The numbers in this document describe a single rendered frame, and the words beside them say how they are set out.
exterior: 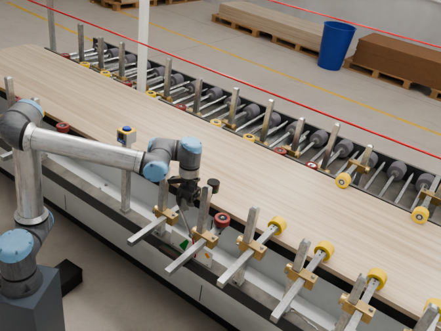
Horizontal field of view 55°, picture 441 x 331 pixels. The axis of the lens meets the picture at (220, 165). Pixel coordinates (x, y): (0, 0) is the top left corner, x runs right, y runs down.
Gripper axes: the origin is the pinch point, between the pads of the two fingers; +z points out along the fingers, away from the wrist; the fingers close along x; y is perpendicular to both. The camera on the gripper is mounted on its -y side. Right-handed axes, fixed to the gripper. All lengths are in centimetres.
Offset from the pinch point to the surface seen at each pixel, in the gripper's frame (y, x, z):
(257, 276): 35, 24, 40
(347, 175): 47, 95, 5
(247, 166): -6, 70, 12
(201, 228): 7.9, 6.0, 11.2
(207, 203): 9.0, 6.8, -3.7
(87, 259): -86, 12, 100
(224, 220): 12.7, 18.7, 11.4
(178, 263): 11.9, -15.4, 15.7
